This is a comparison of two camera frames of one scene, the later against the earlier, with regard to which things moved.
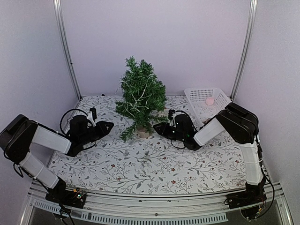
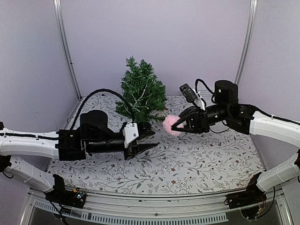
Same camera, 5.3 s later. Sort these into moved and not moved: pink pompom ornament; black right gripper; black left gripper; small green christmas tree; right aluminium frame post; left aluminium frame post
Moved: black right gripper; black left gripper; pink pompom ornament
Not moved: small green christmas tree; left aluminium frame post; right aluminium frame post
